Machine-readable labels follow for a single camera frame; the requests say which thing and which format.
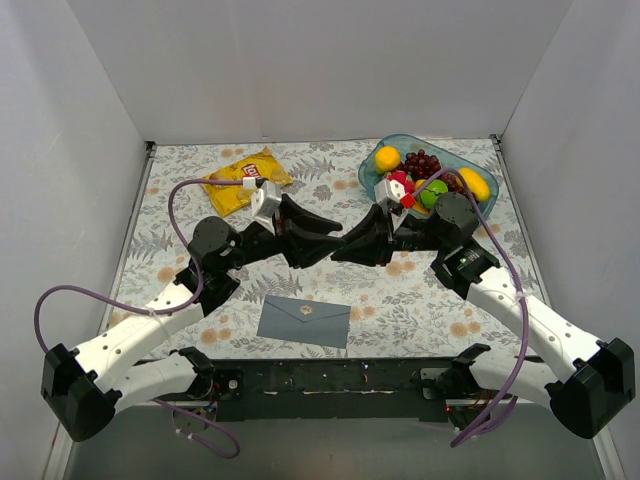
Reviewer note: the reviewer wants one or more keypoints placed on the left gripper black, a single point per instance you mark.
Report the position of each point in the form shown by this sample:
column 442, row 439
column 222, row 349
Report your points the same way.
column 282, row 235

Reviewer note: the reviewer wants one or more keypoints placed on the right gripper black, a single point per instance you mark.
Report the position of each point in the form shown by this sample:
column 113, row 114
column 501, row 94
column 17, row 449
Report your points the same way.
column 390, row 236

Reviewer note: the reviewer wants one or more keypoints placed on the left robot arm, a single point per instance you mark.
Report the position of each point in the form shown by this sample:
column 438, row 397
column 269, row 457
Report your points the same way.
column 86, row 386

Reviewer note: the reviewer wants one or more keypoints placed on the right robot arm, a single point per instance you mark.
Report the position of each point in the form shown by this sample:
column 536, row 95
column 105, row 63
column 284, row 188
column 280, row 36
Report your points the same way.
column 584, row 381

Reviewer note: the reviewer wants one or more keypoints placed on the floral tablecloth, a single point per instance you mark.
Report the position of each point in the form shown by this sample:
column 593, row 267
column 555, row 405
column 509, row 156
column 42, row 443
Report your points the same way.
column 396, row 310

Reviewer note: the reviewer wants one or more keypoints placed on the green ball fruit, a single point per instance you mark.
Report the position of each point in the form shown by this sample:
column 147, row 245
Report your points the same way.
column 430, row 194

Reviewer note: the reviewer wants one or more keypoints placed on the yellow Lays chips bag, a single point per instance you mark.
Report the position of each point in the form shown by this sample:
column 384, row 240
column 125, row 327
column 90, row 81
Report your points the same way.
column 227, row 199

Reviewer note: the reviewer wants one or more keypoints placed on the yellow lemon left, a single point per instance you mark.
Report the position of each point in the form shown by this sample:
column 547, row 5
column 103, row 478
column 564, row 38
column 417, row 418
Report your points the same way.
column 387, row 158

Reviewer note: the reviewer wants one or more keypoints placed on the purple grape bunch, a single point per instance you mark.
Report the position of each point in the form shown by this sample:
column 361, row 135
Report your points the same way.
column 420, row 165

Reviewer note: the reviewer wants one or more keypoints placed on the teal plastic fruit basket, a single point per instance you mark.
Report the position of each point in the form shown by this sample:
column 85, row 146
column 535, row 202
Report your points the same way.
column 405, row 144

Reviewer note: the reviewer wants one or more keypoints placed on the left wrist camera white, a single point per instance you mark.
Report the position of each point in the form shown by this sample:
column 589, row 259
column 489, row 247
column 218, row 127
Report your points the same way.
column 265, row 202

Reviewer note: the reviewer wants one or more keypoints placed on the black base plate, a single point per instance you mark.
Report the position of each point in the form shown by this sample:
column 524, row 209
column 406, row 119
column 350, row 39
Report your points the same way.
column 314, row 389

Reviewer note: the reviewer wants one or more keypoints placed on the aluminium frame rail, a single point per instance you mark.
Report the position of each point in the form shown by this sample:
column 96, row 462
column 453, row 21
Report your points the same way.
column 170, row 376

